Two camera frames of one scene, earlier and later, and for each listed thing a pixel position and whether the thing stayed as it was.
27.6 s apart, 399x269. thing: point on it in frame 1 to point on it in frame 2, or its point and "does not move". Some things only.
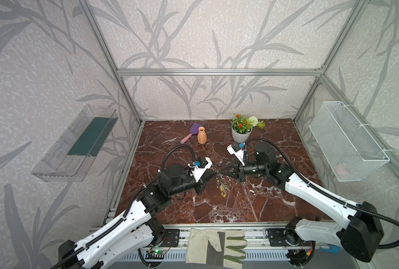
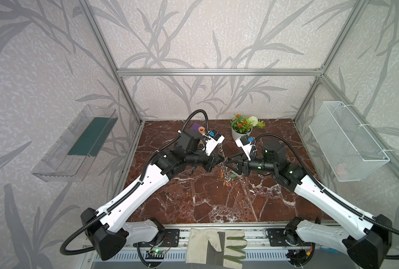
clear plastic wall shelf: x=70 y=158 does not move
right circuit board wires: x=301 y=257 does not move
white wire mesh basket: x=349 y=149 does not move
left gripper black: x=201 y=181 to x=210 y=159
